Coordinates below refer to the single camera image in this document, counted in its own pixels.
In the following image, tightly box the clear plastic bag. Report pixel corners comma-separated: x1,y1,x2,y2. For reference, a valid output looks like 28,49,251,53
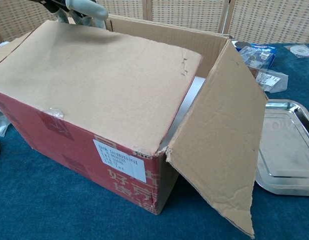
0,104,10,138

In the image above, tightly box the white foam sheet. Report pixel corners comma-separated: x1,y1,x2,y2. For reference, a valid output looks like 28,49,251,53
160,76,208,151

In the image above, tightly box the red brown cardboard box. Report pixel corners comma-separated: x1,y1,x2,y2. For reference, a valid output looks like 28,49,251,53
0,14,267,238

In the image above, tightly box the stainless steel rectangular tray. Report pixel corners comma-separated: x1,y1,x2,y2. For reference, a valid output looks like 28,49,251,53
254,99,309,196

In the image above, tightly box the round disc in clear bag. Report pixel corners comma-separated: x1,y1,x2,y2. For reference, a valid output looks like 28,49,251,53
283,44,309,59

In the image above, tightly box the clear plastic pastry container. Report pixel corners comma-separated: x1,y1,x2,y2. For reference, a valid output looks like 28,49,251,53
238,46,289,95

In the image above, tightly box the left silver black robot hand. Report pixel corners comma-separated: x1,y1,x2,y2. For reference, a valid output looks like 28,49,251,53
31,0,110,28

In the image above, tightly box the blue sandwich cookie package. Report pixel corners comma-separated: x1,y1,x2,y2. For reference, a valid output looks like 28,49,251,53
230,40,277,68

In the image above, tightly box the woven rattan folding screen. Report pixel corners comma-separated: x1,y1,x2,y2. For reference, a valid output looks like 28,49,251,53
0,0,309,48

